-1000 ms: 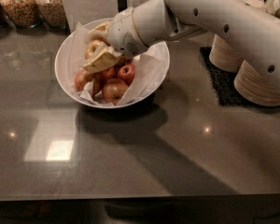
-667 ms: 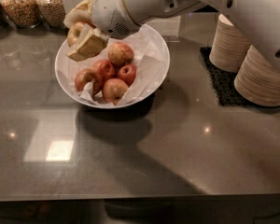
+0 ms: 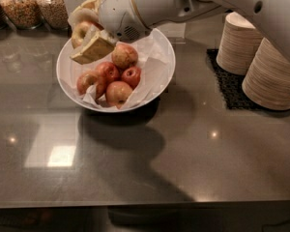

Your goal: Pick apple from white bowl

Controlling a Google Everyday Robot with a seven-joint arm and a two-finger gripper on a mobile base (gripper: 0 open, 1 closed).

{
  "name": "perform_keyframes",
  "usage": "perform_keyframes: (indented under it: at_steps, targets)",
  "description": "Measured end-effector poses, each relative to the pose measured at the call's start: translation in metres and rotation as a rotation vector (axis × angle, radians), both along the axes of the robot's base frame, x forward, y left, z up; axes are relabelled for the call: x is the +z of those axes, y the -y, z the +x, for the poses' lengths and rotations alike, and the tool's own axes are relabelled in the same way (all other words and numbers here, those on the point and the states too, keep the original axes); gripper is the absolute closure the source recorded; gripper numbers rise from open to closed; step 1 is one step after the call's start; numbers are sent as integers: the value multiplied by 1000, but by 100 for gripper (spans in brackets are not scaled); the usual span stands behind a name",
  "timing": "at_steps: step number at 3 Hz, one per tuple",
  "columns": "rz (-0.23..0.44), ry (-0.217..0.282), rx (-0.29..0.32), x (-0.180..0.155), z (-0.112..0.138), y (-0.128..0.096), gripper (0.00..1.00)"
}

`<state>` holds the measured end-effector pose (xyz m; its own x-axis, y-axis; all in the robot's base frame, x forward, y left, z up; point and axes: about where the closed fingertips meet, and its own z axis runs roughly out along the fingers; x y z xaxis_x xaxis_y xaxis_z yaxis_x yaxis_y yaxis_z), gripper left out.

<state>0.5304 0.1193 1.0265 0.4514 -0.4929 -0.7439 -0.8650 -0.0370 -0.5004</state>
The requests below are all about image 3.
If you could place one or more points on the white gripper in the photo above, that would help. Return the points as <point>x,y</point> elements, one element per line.
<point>122,12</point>

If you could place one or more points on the yellow-red apple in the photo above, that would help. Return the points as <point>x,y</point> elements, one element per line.
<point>84,33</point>

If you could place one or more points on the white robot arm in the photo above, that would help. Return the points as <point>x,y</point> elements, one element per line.
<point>270,17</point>

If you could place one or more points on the back red apple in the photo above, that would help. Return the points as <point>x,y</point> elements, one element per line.
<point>124,56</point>

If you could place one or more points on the middle hidden red apple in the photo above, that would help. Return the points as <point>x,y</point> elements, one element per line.
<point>108,71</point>

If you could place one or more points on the left red apple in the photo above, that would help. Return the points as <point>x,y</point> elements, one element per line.
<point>86,80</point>

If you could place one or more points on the white bowl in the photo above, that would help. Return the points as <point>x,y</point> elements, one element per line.
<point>161,62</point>

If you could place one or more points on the front right red apple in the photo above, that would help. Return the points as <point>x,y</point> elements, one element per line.
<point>117,93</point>

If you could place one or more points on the left paper bowl stack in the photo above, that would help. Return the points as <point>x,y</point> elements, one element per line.
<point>239,43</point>

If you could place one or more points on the paper bowl stack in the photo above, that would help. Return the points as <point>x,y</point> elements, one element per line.
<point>267,81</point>
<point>239,43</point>

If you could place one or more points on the right paper bowl stack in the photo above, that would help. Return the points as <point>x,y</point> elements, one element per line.
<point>267,81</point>

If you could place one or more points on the right glass cereal jar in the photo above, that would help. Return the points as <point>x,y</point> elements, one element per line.
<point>54,13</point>

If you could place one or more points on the white paper liner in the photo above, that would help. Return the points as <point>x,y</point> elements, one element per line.
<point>153,68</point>

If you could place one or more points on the middle glass cereal jar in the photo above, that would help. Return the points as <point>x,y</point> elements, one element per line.
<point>24,14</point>

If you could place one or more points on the black rubber mat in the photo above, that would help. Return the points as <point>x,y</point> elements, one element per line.
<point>230,85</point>

